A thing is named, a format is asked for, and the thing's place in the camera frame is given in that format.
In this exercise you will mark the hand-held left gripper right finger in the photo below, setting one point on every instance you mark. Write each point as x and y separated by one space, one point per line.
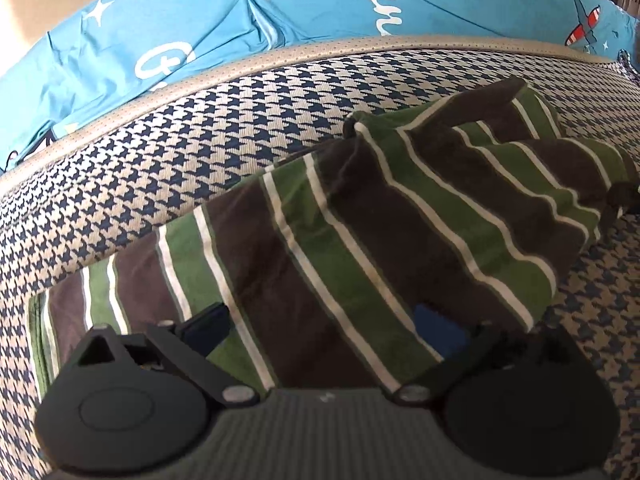
440 332

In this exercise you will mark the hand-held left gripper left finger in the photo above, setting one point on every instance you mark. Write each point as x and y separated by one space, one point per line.
210 327

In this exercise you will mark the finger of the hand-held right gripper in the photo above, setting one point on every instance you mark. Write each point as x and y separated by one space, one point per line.
620 200

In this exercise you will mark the green brown striped t-shirt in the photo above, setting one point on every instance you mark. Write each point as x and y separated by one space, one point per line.
350 220

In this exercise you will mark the houndstooth sofa seat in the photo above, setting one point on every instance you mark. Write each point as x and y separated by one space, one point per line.
150 160

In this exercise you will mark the blue script print sofa cushion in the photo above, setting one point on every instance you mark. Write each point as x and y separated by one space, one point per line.
450 0

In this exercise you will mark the blue star print sofa cushion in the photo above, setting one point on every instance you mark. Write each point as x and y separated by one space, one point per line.
125 45

